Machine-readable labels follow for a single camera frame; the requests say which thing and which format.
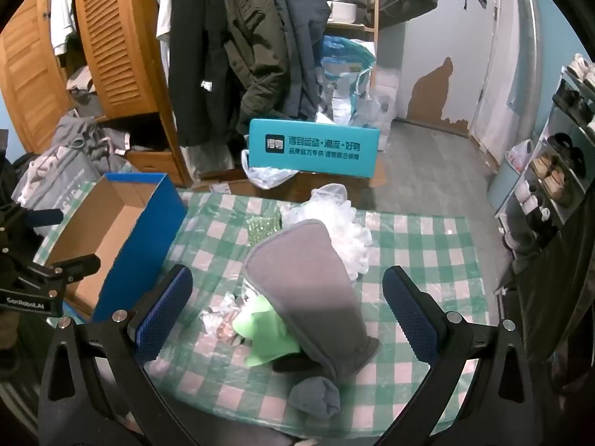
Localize green glitter scouring cloth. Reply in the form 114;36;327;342
245;216;284;245

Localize black hanging coat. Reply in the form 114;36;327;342
168;0;247;147

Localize white enamel pot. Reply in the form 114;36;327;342
328;0;358;23

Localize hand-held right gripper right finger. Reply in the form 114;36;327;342
382;265;559;446

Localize white garment on hanger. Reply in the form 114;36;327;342
50;0;77;56

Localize blue cardboard box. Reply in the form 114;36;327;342
46;173;189;323

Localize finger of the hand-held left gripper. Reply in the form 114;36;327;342
0;204;64;230
28;255;102;285

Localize thin white plastic bag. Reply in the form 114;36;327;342
241;149;298;190

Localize green white checked tablecloth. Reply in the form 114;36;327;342
37;190;489;442

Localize blue white plastic sack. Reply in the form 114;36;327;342
321;35;377;124

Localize grey clothes in wardrobe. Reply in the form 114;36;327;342
65;65;105;117

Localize group of assorted shoes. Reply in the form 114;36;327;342
504;53;595;252

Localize black bag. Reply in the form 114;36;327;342
0;130;42;205

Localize wooden louvered wardrobe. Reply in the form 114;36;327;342
0;0;193;187

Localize teal cardboard box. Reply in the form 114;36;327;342
244;118;382;180

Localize white door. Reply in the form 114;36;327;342
469;0;544;149

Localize pink white plastic bag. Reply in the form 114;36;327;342
504;139;534;172

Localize light grey hanging garment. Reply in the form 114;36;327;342
181;142;238;182

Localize white hanging shirt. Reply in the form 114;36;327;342
142;0;180;117

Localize grey hoodie pile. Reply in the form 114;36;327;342
51;109;135;172

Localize dark green cloth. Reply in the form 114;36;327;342
506;214;595;391

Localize light blue shoe rack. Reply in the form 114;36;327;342
495;53;595;261

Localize grey socks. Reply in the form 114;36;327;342
288;376;342;421

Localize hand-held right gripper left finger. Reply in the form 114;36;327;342
37;264;193;446

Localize blue grey hanging coat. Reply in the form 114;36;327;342
265;0;332;122

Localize translucent white plastic bag bunch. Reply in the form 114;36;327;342
281;183;373;284

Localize grey printed tote bag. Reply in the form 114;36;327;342
12;146;103;214

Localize green plastic bag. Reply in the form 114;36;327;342
232;297;303;368

